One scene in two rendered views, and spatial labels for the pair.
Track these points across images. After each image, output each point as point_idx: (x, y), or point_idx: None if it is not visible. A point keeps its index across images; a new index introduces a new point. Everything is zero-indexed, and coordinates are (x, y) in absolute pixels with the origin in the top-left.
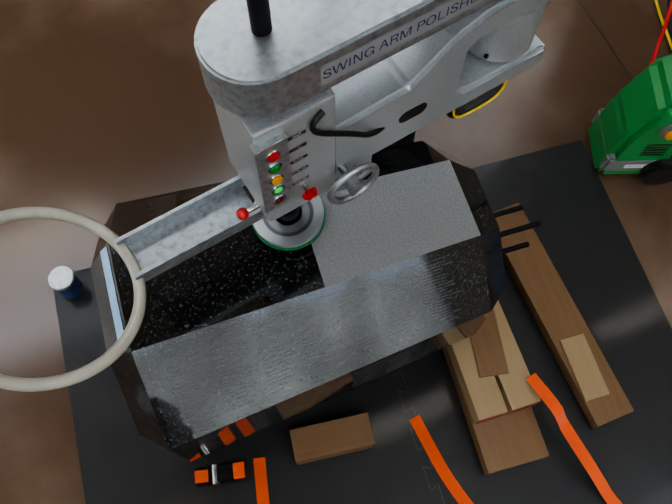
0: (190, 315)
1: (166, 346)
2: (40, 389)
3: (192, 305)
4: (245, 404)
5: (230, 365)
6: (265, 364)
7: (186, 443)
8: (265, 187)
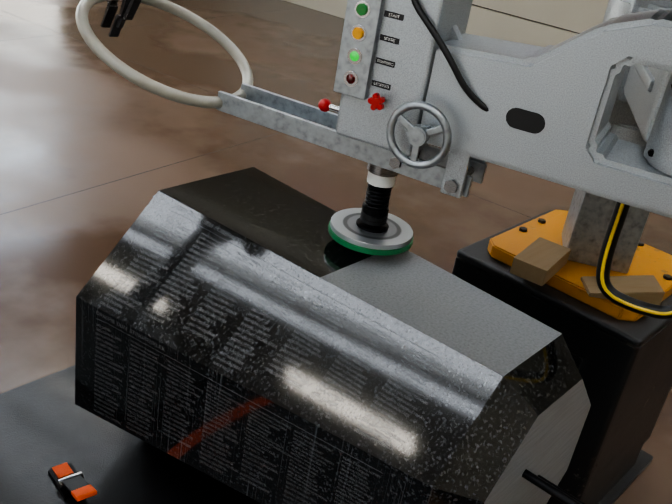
0: (218, 211)
1: (178, 209)
2: (85, 36)
3: (229, 210)
4: (155, 319)
5: (188, 271)
6: (207, 299)
7: (89, 307)
8: (346, 35)
